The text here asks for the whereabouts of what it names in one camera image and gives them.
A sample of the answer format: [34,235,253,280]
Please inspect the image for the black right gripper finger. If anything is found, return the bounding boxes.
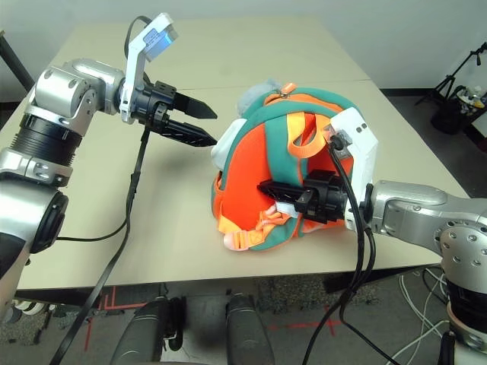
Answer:
[256,181,305,208]

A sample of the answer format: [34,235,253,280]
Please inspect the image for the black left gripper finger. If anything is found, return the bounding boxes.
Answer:
[177,94,218,119]
[167,121,218,148]

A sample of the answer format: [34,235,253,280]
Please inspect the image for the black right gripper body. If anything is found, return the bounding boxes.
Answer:
[299,170,348,225]

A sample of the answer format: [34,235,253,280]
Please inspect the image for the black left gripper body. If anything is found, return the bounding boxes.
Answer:
[135,81,182,133]

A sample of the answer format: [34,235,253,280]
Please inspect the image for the white Unitree pencil case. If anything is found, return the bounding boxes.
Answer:
[211,118,244,168]

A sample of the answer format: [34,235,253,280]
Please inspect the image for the orange and teal backpack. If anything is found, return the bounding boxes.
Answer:
[211,77,377,252]

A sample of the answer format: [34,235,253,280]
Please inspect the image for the red floor tape cross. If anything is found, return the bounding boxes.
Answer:
[266,317,339,338]

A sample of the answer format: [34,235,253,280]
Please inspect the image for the dark robot right leg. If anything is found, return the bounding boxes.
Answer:
[226,290,277,365]

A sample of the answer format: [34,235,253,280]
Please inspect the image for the dark robot leg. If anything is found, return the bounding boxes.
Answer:
[112,294,187,365]
[226,290,277,365]

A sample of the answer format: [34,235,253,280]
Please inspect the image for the black bin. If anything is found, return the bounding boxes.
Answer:
[429,85,487,135]

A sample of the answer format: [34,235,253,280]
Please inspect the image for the black tripod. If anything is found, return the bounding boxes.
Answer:
[414,40,487,106]

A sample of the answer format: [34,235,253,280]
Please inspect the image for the red floor tape lines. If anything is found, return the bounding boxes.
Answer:
[85,287,148,353]

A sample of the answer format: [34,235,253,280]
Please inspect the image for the dark robot left leg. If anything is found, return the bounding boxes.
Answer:
[112,294,187,365]

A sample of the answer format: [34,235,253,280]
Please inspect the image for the white round floor object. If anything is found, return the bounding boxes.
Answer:
[11,299,43,316]

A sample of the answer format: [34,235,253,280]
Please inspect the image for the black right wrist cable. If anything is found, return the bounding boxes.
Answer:
[302,132,393,365]

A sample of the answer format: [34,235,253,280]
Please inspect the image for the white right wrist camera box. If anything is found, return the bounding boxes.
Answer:
[321,106,380,233]

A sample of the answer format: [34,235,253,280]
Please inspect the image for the black slanted frame bar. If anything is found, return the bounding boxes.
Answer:
[0,30,35,94]

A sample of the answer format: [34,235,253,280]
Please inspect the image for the white floor cable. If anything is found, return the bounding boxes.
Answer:
[391,265,454,365]

